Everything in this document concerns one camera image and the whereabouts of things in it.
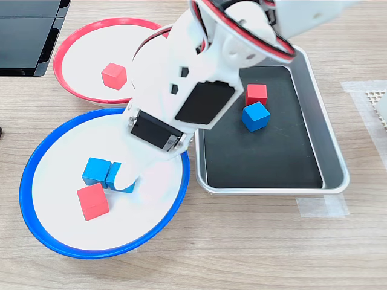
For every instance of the blue cube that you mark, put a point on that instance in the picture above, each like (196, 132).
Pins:
(255, 116)
(112, 178)
(95, 170)

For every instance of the red cube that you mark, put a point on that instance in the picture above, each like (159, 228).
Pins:
(256, 93)
(92, 201)
(113, 75)

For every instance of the white plate blue rim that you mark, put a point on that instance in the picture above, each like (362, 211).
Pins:
(60, 223)

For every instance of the white plate red rim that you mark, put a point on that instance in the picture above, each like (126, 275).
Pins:
(84, 45)

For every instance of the black mat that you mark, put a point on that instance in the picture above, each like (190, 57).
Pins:
(266, 163)

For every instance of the black glossy device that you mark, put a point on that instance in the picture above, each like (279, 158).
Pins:
(24, 42)

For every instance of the steel tray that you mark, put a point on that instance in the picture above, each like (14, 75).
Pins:
(326, 145)

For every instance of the clear tape strip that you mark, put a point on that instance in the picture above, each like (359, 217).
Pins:
(369, 127)
(362, 86)
(320, 207)

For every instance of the pale perforated plate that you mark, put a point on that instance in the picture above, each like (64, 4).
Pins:
(373, 96)

